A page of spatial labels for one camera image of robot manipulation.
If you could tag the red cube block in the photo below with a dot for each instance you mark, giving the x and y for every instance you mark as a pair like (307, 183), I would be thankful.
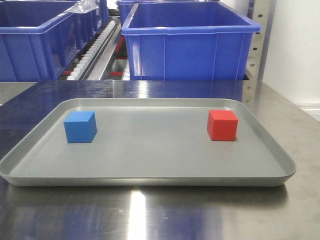
(222, 125)

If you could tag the blue bin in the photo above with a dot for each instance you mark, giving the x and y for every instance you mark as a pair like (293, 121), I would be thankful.
(187, 40)
(40, 38)

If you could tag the clear plastic film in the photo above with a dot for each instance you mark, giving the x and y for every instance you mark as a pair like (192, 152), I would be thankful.
(83, 7)

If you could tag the perforated metal shelf post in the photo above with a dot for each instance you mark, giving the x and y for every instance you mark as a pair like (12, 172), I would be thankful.
(261, 11)

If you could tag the blue bin right front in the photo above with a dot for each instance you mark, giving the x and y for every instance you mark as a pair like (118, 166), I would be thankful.
(187, 40)

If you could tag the blue cube block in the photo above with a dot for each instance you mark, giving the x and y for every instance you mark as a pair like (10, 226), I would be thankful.
(80, 127)

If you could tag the grey rectangular tray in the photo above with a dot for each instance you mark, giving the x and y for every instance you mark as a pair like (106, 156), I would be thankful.
(148, 142)

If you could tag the blue bin left front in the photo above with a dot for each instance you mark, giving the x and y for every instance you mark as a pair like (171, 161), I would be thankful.
(40, 38)

